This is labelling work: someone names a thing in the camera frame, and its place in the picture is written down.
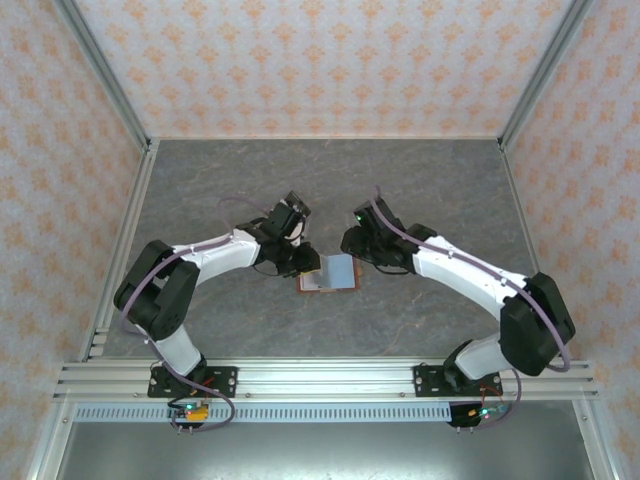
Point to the brown leather card holder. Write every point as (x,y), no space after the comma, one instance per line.
(340,272)

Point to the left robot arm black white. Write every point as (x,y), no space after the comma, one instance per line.
(160,295)

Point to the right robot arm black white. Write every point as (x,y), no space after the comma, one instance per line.
(535,325)

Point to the grey metal panel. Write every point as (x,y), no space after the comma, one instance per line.
(325,455)

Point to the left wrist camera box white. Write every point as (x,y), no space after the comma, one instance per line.
(298,231)

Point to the aluminium mounting rail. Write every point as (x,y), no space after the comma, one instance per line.
(325,380)

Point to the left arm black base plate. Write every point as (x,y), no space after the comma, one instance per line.
(222,380)

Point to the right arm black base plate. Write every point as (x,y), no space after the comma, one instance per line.
(425,380)

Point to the aluminium side rail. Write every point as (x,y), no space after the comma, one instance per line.
(125,240)
(520,215)

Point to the aluminium frame post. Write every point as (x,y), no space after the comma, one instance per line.
(100,70)
(542,75)

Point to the aluminium frame leg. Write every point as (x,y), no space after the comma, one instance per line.
(595,442)
(52,440)

